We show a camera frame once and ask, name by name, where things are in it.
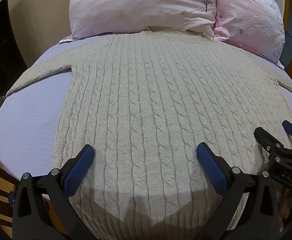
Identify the black cabinet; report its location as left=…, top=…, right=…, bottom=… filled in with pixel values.
left=0, top=0, right=28, bottom=98

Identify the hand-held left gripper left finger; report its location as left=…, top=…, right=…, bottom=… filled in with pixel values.
left=11, top=144, right=96, bottom=240

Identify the person's right hand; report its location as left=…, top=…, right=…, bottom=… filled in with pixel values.
left=278, top=186, right=292, bottom=233

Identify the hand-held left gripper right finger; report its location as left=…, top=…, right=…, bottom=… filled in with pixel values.
left=196, top=142, right=282, bottom=240

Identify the wooden headboard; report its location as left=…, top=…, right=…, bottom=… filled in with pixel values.
left=250, top=0, right=292, bottom=88

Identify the pink floral pillow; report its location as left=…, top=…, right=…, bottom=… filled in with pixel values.
left=59, top=0, right=223, bottom=43
left=214, top=0, right=286, bottom=68

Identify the cream cable-knit sweater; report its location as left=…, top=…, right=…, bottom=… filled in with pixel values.
left=6, top=26, right=292, bottom=240

